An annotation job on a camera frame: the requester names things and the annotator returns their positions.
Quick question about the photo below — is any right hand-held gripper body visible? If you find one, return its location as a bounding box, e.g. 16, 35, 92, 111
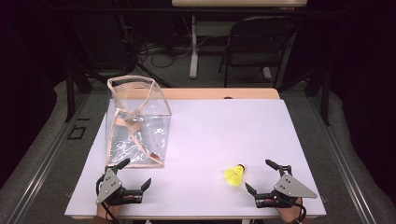
254, 164, 318, 209

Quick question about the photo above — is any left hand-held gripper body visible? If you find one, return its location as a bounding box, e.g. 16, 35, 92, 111
95, 169, 145, 207

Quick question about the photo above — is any yellow shuttlecock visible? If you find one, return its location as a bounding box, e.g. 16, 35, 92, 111
223, 163, 246, 188

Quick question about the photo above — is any clear bag with beige trim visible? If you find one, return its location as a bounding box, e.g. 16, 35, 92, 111
106, 75, 173, 169

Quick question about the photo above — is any person's right hand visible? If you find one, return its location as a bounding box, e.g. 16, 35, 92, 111
264, 197, 307, 224

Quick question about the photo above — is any person's left hand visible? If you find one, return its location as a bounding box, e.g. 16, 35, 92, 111
96, 194, 138, 220

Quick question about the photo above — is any white table cover sheet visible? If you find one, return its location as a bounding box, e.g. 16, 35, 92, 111
64, 98, 327, 218

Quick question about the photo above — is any black metal stand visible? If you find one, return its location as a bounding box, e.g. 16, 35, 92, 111
64, 59, 94, 123
303, 66, 332, 127

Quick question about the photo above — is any black folding chair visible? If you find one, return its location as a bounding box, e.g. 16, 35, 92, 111
219, 15, 298, 89

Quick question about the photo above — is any white-legged desk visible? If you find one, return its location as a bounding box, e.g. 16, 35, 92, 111
171, 0, 308, 79

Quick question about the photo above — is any right hand-held gripper cable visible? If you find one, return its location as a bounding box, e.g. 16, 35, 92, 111
295, 199, 308, 224

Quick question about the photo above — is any hand-held gripper cable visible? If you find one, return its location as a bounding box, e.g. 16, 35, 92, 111
295, 199, 308, 224
101, 201, 120, 224

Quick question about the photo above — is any left hand-held gripper cable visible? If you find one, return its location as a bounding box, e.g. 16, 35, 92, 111
101, 201, 120, 224

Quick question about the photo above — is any metal floor rail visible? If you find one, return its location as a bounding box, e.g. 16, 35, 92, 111
7, 92, 92, 224
306, 92, 379, 224

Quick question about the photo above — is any bundle of floor cables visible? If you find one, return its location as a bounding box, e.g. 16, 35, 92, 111
136, 34, 194, 69

